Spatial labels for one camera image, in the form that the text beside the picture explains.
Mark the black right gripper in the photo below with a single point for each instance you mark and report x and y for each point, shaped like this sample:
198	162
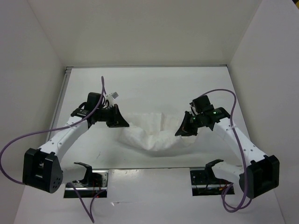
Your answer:
185	129

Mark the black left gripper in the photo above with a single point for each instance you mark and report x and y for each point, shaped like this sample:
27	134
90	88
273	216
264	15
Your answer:
117	120

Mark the white pleated skirt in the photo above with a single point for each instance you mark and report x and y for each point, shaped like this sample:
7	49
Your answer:
153	132

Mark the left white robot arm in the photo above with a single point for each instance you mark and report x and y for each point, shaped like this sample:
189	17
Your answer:
42	169

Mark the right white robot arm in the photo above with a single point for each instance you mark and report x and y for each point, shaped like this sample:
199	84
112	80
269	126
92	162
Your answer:
259	172

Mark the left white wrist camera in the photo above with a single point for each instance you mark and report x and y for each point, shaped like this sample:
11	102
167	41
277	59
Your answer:
110	99

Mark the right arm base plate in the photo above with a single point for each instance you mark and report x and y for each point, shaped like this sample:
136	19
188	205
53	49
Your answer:
201	186

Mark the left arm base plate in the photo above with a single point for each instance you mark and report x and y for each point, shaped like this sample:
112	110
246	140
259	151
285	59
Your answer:
96	186

